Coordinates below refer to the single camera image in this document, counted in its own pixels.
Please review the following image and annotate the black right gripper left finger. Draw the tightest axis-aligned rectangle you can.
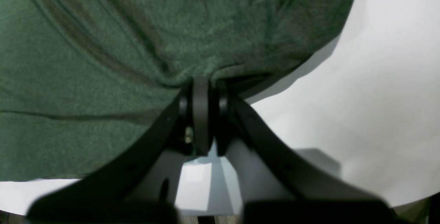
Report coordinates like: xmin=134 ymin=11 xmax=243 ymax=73
xmin=26 ymin=77 xmax=210 ymax=224

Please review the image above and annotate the dark green long-sleeve shirt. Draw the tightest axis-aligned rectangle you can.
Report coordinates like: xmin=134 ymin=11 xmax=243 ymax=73
xmin=0 ymin=0 xmax=354 ymax=182

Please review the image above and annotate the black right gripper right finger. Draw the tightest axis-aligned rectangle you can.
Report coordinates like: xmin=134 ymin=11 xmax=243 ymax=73
xmin=216 ymin=81 xmax=396 ymax=224

